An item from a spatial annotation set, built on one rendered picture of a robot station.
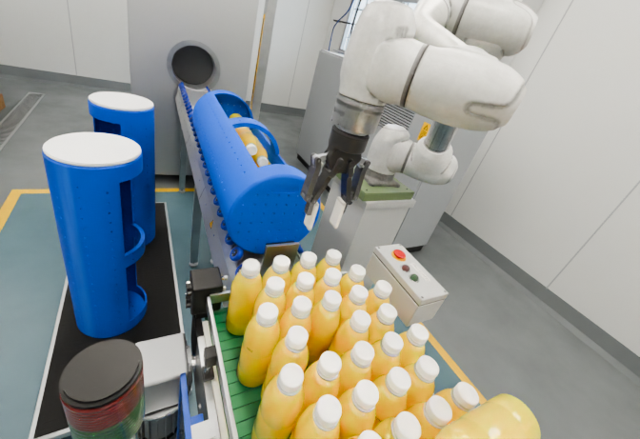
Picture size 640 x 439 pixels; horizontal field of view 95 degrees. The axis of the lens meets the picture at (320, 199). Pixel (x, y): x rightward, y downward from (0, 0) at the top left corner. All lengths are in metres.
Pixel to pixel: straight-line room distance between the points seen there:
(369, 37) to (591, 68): 3.00
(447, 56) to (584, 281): 3.02
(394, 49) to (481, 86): 0.14
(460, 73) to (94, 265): 1.36
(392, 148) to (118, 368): 1.23
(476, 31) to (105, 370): 1.04
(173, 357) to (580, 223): 3.12
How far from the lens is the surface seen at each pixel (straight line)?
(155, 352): 0.85
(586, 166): 3.30
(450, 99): 0.50
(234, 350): 0.80
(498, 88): 0.51
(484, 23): 1.03
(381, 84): 0.52
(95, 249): 1.40
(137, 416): 0.42
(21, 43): 6.02
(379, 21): 0.53
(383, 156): 1.39
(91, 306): 1.63
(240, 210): 0.82
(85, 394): 0.37
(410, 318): 0.83
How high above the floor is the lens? 1.57
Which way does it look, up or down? 28 degrees down
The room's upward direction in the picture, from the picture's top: 17 degrees clockwise
